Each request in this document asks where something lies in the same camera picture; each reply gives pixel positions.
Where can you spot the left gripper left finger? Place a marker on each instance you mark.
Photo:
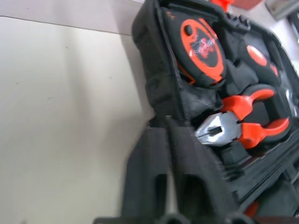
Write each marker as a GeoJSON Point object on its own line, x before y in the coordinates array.
{"type": "Point", "coordinates": [147, 175]}

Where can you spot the orange black tape measure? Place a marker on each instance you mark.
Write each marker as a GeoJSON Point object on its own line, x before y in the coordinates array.
{"type": "Point", "coordinates": [198, 46]}

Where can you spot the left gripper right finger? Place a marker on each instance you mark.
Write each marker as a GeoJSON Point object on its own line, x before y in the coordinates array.
{"type": "Point", "coordinates": [198, 177]}

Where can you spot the black plastic tool case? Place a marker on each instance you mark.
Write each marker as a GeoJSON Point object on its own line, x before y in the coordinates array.
{"type": "Point", "coordinates": [163, 88]}

